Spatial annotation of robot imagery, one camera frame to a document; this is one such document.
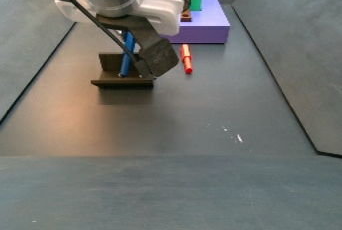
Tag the purple base block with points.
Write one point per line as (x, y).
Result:
(209, 27)

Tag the red peg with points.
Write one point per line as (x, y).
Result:
(186, 58)

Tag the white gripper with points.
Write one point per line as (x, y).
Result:
(162, 12)

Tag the black angle fixture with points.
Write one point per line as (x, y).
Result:
(110, 78)

